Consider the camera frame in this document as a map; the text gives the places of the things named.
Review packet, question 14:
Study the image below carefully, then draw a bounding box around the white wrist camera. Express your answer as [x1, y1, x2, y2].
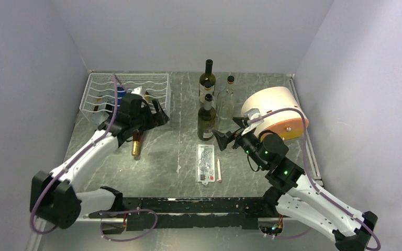
[241, 108, 264, 136]
[131, 86, 148, 97]

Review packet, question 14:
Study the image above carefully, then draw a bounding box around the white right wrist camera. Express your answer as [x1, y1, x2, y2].
[241, 108, 264, 136]

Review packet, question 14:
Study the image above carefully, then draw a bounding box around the dark green labelled wine bottle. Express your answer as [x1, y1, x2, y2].
[199, 59, 216, 85]

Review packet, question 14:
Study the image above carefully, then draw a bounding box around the white pen red tip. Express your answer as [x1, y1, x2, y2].
[217, 158, 222, 183]

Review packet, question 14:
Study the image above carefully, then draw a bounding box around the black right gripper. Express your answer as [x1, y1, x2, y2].
[213, 116, 268, 169]

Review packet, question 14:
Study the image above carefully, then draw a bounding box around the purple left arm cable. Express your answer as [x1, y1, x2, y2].
[30, 73, 159, 243]

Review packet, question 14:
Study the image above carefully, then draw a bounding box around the aluminium frame rail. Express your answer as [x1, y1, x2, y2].
[286, 74, 324, 187]

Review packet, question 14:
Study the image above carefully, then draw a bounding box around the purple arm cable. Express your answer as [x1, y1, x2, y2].
[30, 73, 159, 243]
[248, 107, 382, 251]

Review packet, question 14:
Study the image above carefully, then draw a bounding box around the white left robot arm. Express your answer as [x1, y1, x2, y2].
[30, 93, 169, 233]

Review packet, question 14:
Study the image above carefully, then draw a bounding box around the printed card package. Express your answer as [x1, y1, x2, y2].
[195, 144, 216, 186]

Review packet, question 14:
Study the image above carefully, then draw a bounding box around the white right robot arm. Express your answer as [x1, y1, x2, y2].
[213, 118, 378, 250]

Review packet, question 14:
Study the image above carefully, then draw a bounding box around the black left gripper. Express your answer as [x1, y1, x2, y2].
[132, 98, 170, 132]

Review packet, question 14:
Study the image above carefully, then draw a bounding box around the dark bottle silver neck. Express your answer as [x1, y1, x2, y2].
[197, 94, 217, 141]

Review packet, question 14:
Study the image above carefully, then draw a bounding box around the cream cylindrical drum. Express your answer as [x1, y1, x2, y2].
[241, 86, 304, 140]

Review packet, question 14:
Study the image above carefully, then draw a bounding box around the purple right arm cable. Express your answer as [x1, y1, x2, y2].
[248, 107, 382, 251]

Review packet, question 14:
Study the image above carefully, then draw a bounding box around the blue wine bottle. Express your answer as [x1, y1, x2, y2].
[117, 86, 128, 103]

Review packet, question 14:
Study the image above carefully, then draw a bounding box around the white wire wine rack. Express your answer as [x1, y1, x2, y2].
[80, 73, 171, 125]

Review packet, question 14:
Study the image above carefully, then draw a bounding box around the clear bottle with cork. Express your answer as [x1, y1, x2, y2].
[199, 80, 215, 107]

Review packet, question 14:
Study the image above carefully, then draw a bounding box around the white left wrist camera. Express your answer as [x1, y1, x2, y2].
[131, 86, 148, 97]

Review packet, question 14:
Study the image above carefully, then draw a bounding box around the brown bottle gold foil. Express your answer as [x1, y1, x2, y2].
[131, 92, 151, 160]

